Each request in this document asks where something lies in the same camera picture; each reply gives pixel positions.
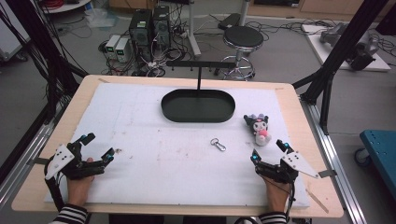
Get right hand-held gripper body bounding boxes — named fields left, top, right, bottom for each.
left=254, top=150, right=320, bottom=185

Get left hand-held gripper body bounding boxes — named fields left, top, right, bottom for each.
left=44, top=142, right=106, bottom=181

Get person's left hand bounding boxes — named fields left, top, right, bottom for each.
left=65, top=157, right=95, bottom=208

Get person's right hand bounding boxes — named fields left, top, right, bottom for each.
left=263, top=176, right=291, bottom=214

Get grey tape strip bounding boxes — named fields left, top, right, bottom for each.
left=25, top=157, right=50, bottom=166
left=318, top=169, right=338, bottom=179

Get wooden table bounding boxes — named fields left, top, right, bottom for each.
left=11, top=74, right=345, bottom=219

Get silver metal clasp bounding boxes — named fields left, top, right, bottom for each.
left=209, top=137, right=228, bottom=153

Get thin wooden stick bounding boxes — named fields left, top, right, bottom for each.
left=305, top=188, right=330, bottom=215

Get white foam mat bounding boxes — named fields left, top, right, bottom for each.
left=44, top=81, right=311, bottom=210

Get black hanger stand with tray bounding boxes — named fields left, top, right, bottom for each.
left=161, top=60, right=237, bottom=124

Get blue cart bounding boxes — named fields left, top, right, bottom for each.
left=354, top=129, right=396, bottom=201

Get person's dark legs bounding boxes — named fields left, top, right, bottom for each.
left=107, top=214, right=228, bottom=224

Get white power supply box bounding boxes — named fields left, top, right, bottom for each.
left=104, top=34, right=121, bottom=60
left=114, top=37, right=132, bottom=63

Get white floor board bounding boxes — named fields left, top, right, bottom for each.
left=300, top=23, right=392, bottom=73

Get black round stool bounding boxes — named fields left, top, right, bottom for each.
left=214, top=24, right=265, bottom=81

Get black computer tower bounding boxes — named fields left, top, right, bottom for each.
left=128, top=8, right=154, bottom=63
left=151, top=5, right=172, bottom=49

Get clear plastic bag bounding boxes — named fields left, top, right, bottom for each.
left=83, top=7, right=120, bottom=30

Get grey machine on board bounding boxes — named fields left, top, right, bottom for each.
left=318, top=21, right=380, bottom=72

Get round white table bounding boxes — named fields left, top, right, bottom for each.
left=39, top=0, right=92, bottom=15

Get black flat case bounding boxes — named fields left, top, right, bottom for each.
left=217, top=12, right=242, bottom=31

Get white desk leg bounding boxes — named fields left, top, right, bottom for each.
left=237, top=0, right=252, bottom=28
left=186, top=0, right=203, bottom=59

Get plush doll keychain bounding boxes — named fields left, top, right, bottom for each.
left=243, top=113, right=273, bottom=147

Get aluminium rail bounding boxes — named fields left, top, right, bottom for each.
left=0, top=119, right=62, bottom=208
left=299, top=94, right=369, bottom=224

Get right hand-held gripper black cable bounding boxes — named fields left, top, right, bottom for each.
left=284, top=180, right=297, bottom=222

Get tangle of floor cables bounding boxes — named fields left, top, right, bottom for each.
left=97, top=6, right=200, bottom=78

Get black metal frame strut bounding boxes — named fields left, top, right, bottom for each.
left=0, top=0, right=89, bottom=185
left=291, top=0, right=392, bottom=135

